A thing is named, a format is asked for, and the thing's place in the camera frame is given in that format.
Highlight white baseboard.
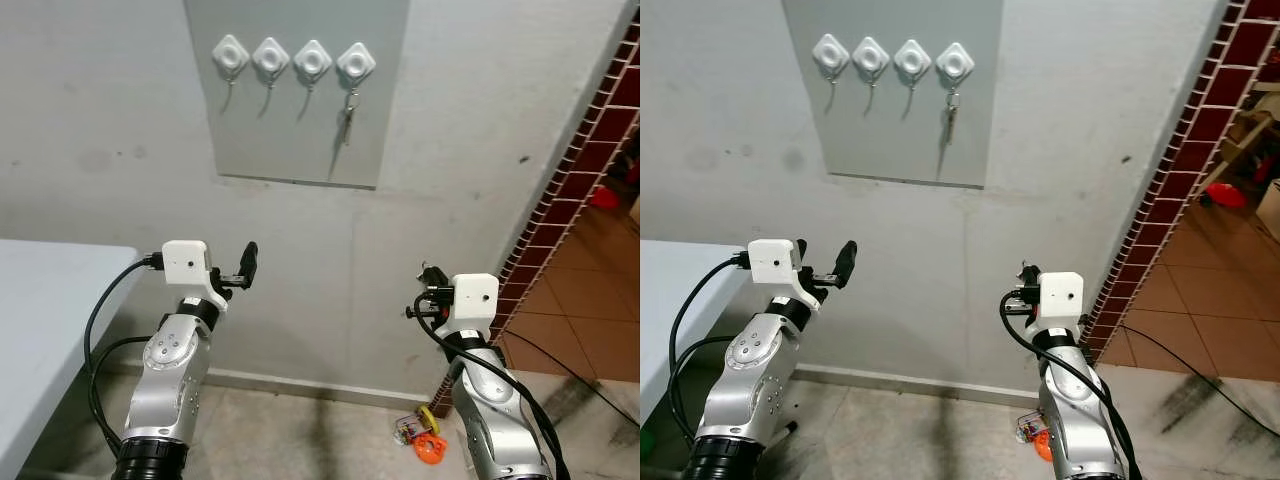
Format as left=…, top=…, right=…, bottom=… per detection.
left=790, top=362, right=1043, bottom=407
left=100, top=360, right=443, bottom=412

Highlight white table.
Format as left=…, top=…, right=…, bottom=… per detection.
left=0, top=238, right=139, bottom=479
left=640, top=240, right=751, bottom=426

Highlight green plastic object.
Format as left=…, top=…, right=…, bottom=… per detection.
left=640, top=425, right=667, bottom=473

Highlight brown cardboard box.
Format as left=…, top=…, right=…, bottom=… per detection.
left=1257, top=177, right=1280, bottom=242

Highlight wooden furniture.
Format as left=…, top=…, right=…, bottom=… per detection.
left=1214, top=85, right=1280, bottom=187

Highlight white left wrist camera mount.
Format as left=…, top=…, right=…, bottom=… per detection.
left=162, top=240, right=230, bottom=313
left=748, top=238, right=824, bottom=309

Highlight grey wall panel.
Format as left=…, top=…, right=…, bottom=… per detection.
left=183, top=0, right=412, bottom=190
left=781, top=0, right=1005, bottom=189

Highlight thin black floor cable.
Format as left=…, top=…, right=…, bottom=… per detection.
left=520, top=330, right=641, bottom=427
left=1118, top=323, right=1280, bottom=434

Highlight metal key on ring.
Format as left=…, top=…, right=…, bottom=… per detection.
left=941, top=90, right=963, bottom=151
left=338, top=88, right=359, bottom=149

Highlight dark red tiled wall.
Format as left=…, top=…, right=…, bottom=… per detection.
left=1080, top=0, right=1280, bottom=363
left=430, top=10, right=641, bottom=411

